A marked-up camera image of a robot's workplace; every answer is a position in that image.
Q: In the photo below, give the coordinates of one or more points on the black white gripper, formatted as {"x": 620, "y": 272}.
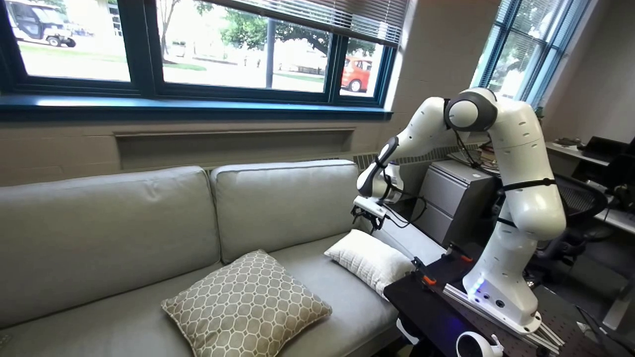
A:
{"x": 370, "y": 209}

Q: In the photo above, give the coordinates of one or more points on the cream ribbed small pillow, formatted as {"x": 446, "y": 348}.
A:
{"x": 372, "y": 261}

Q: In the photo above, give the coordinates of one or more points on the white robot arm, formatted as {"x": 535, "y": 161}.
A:
{"x": 533, "y": 209}

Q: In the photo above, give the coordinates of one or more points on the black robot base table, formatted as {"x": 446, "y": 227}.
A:
{"x": 434, "y": 322}

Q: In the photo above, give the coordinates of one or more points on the black orange clamp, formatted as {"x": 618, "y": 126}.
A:
{"x": 428, "y": 272}

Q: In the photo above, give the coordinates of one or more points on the beige geometric patterned pillow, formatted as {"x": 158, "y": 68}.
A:
{"x": 249, "y": 308}

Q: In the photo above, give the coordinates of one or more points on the white VR controller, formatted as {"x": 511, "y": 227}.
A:
{"x": 471, "y": 344}

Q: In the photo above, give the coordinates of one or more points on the black office chair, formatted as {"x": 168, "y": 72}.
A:
{"x": 580, "y": 203}

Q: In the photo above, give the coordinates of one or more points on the side blue framed window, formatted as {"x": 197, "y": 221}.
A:
{"x": 527, "y": 46}

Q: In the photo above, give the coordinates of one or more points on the white desk with clutter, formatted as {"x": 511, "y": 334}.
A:
{"x": 606, "y": 165}

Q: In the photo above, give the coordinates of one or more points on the light grey fabric sofa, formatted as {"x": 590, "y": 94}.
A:
{"x": 86, "y": 265}

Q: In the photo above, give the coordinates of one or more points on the large blue framed window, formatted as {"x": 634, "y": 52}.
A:
{"x": 231, "y": 56}

